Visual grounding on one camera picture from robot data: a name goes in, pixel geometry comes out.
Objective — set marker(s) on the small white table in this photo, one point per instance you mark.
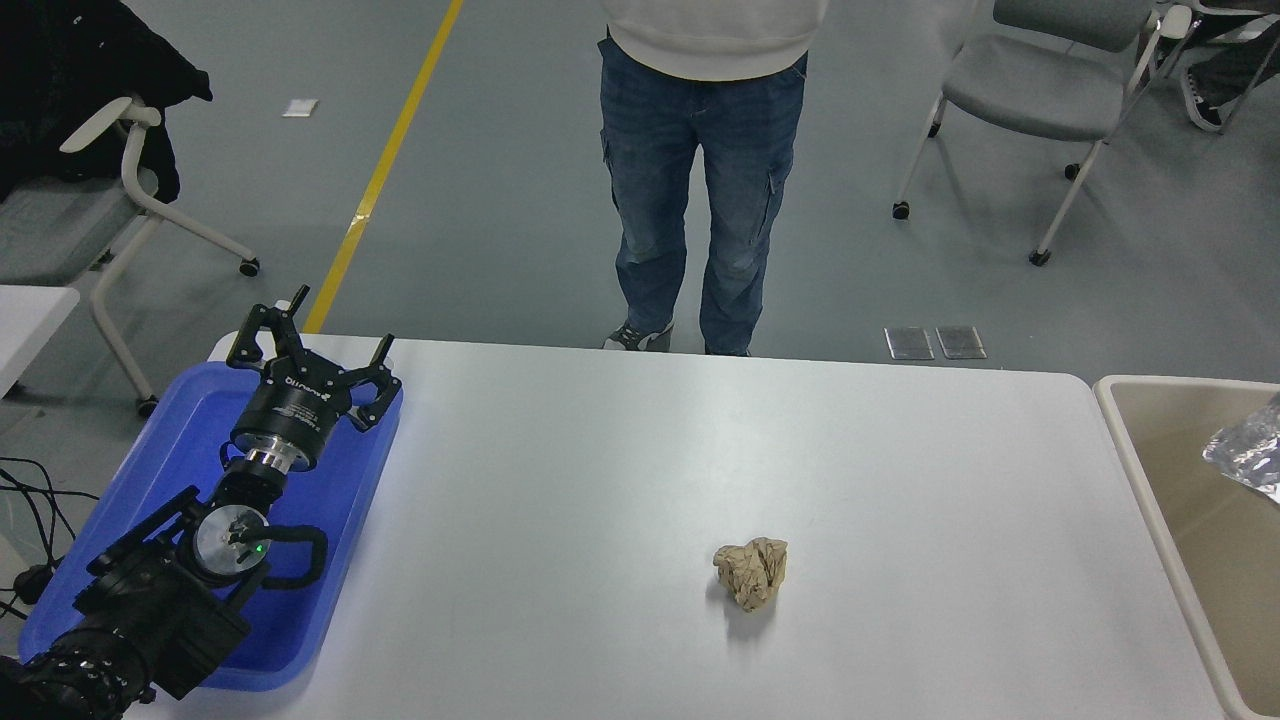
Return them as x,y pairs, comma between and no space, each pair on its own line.
25,320

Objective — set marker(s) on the blue plastic tray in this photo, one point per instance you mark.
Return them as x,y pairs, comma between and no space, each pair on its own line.
330,520

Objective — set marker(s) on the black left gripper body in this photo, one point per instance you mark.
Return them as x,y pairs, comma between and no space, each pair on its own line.
290,420

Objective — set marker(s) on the grey chair white frame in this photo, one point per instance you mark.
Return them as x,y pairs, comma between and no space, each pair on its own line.
1040,90
50,230

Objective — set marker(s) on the metal floor plate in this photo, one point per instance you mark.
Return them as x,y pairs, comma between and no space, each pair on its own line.
909,343
961,342

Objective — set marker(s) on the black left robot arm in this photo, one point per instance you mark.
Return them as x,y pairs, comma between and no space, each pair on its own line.
150,610

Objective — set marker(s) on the black jacket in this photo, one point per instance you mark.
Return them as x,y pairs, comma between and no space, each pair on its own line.
60,60

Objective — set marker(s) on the person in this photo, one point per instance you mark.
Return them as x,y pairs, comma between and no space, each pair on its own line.
1205,105
650,150

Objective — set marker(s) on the large pale bin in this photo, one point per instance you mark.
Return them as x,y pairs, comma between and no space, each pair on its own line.
1170,480

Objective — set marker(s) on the foil plate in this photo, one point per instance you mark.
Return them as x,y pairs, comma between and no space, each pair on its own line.
1250,450

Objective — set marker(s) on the crumpled tan paper ball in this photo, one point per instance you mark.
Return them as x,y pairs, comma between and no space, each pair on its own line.
752,572

